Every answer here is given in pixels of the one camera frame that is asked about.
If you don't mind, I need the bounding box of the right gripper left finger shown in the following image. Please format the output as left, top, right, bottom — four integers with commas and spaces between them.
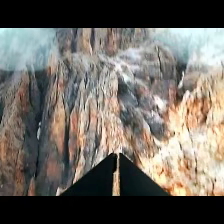
61, 152, 119, 197

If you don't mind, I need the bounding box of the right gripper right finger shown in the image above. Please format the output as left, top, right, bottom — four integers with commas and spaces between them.
118, 153, 170, 197

